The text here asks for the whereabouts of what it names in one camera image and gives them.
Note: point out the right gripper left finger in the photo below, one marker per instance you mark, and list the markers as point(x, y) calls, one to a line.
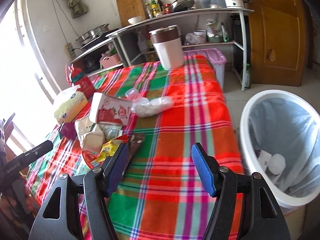
point(59, 216)

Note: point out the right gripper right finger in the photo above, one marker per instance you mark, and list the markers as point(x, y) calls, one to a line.
point(261, 216)

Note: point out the white yogurt cup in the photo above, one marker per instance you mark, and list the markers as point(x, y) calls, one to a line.
point(276, 164)

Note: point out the yellow snack wrapper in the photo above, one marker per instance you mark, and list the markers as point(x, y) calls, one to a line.
point(109, 148)

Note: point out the white paper bag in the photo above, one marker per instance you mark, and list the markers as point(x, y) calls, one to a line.
point(92, 136)

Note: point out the purple snack wrapper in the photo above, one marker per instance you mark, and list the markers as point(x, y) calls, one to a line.
point(67, 130)

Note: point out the brown coffee sachet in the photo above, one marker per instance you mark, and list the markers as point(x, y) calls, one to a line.
point(135, 141)

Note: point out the strawberry milk carton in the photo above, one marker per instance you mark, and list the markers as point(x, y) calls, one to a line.
point(106, 109)

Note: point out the clear plastic bag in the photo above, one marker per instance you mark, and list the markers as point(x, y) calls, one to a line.
point(143, 107)

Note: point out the white trash bin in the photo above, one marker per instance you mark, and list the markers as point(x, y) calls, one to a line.
point(279, 122)

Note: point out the plaid tablecloth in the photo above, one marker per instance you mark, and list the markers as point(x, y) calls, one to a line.
point(161, 195)

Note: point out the yellow tissue pack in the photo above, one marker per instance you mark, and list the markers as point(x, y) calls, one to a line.
point(68, 104)

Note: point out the green glass bottle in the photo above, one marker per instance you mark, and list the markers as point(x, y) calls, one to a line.
point(248, 76)

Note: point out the red antler water bottle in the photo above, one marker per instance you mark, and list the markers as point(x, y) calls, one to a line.
point(76, 77)

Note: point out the purple lid storage box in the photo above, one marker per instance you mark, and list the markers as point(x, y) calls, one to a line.
point(215, 57)

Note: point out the pink plastic basket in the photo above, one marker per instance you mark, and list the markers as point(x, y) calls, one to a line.
point(109, 61)

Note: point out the white power strip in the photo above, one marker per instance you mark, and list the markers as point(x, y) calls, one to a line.
point(70, 52)

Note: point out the steel steamer pot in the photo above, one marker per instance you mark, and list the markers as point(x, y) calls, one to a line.
point(92, 34)

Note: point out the white metal shelf rack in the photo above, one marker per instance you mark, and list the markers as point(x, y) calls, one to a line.
point(127, 48)

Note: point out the white brown lidded mug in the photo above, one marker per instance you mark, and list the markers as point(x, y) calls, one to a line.
point(168, 46)

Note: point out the wooden door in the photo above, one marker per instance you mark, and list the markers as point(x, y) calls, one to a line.
point(278, 41)

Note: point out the white ceramic bowl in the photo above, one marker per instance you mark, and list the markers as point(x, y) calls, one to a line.
point(134, 20)

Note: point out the wooden cutting board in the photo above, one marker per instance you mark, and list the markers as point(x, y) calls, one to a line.
point(130, 8)

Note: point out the clear plastic container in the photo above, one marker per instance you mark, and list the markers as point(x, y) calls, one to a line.
point(212, 4)

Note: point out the black frying pan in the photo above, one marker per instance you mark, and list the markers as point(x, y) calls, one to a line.
point(181, 5)

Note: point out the green cap sauce bottle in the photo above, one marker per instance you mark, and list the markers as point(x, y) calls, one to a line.
point(154, 8)

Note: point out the dark soy sauce bottle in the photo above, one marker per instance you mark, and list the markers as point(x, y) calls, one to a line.
point(160, 5)

